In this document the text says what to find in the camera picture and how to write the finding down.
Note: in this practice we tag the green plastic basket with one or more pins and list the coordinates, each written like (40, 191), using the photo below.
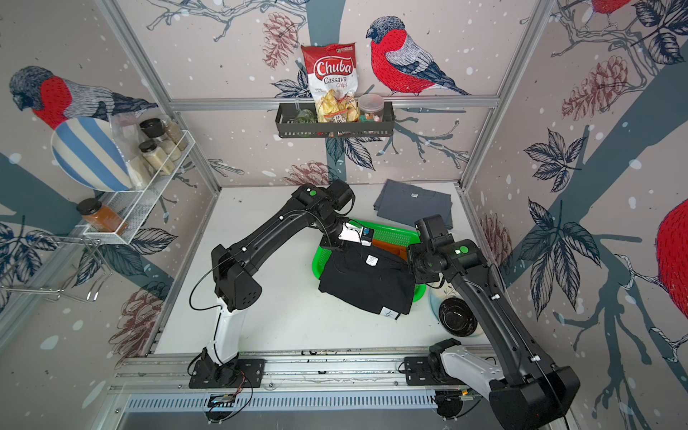
(382, 235)

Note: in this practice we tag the grey t-shirt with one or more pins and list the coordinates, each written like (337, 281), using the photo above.
(405, 204)

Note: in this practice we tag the orange t-shirt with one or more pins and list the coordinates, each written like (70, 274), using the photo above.
(399, 250)

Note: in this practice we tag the black t-shirt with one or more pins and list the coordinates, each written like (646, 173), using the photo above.
(370, 279)

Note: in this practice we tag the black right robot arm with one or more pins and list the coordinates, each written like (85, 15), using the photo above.
(525, 388)

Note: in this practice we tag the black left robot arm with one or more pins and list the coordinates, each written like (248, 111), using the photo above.
(233, 268)

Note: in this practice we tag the green object in shelf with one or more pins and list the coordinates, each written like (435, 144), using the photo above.
(305, 116)

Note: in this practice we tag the clear lidded candy jar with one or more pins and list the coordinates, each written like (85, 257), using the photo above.
(371, 108)

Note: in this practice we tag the Chuba cassava chips bag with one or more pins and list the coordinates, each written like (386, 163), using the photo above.
(332, 78)

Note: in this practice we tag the black bowl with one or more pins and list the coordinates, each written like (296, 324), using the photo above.
(457, 318)

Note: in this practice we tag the short black-lid spice jar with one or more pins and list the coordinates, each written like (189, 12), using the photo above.
(157, 158)

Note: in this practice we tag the tall black-lid spice jar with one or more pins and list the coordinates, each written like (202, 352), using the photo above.
(154, 129)

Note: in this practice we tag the clear plastic bag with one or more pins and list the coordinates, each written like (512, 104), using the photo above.
(127, 135)

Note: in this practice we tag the orange spice jar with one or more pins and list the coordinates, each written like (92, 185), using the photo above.
(101, 217)

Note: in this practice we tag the blue striped white plate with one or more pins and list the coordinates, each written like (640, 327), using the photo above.
(85, 150)

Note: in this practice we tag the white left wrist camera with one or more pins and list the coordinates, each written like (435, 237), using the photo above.
(355, 232)

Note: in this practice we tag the black wall shelf basket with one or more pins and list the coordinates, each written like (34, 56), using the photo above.
(288, 127)

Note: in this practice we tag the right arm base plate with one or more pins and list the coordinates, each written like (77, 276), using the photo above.
(426, 371)

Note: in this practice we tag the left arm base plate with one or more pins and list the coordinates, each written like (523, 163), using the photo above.
(246, 373)

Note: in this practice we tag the white wire wall rack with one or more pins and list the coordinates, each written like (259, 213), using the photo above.
(134, 207)

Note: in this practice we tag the metal wire hook rack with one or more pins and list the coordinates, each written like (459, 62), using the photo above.
(53, 267)

